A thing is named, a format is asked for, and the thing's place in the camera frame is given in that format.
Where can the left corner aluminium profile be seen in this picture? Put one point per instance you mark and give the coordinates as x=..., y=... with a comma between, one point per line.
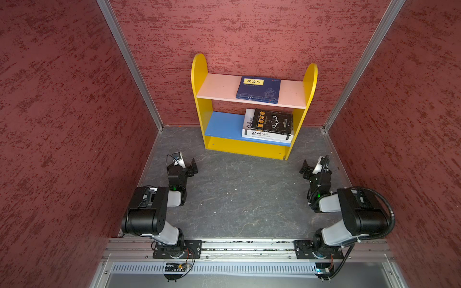
x=115, y=29

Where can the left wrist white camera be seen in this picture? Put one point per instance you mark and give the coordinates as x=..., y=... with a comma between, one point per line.
x=178, y=159

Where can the yellow pink blue bookshelf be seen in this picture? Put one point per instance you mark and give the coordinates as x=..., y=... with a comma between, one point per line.
x=222, y=131

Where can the dark blue booklet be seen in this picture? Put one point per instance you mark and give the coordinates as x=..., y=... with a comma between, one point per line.
x=270, y=100
x=261, y=87

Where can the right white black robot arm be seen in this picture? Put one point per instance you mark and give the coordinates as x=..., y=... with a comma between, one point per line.
x=366, y=214

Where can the white book with brown blocks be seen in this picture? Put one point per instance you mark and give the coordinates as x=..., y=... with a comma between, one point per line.
x=266, y=140

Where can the heritage culture photo book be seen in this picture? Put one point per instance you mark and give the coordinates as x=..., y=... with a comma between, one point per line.
x=247, y=129

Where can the right corner aluminium profile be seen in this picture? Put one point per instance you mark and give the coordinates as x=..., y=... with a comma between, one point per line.
x=383, y=27

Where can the green circuit board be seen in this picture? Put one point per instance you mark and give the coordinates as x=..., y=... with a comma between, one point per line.
x=174, y=267
x=323, y=269

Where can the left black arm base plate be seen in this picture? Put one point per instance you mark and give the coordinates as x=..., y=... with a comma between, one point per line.
x=186, y=249

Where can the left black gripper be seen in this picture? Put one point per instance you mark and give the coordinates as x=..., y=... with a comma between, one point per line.
x=190, y=171

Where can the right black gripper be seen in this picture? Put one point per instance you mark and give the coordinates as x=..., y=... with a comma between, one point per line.
x=308, y=169

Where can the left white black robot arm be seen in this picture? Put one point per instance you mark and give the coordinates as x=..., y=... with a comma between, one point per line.
x=147, y=211

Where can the right green circuit board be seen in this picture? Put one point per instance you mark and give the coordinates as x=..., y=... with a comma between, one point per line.
x=323, y=269

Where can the corner aluminium profile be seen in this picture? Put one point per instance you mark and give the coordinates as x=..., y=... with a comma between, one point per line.
x=383, y=27
x=115, y=29

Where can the wrist white camera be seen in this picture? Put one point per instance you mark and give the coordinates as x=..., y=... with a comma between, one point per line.
x=322, y=162
x=178, y=159

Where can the aluminium mounting rail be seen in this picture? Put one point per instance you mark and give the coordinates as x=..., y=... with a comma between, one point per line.
x=243, y=249

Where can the black book with gold letters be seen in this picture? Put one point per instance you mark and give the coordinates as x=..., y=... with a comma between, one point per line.
x=272, y=122

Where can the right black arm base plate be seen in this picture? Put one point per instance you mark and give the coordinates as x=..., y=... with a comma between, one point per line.
x=306, y=249

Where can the left green circuit board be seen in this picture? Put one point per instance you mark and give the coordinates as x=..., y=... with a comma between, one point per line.
x=174, y=267

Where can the slotted white cable duct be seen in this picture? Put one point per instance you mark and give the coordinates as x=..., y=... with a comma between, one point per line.
x=220, y=268

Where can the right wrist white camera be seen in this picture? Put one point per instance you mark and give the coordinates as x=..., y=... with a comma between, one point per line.
x=322, y=162

